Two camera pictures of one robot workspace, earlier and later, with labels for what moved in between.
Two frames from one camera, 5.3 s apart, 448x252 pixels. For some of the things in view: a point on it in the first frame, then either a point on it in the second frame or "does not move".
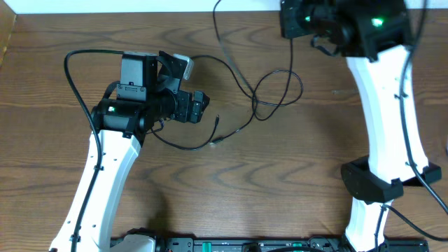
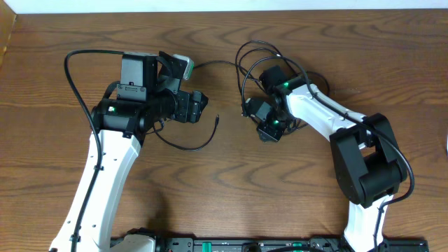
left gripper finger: [196, 112] does not move
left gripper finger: [201, 96] does not move
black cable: [255, 104] → [327, 89]
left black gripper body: [183, 101] does not move
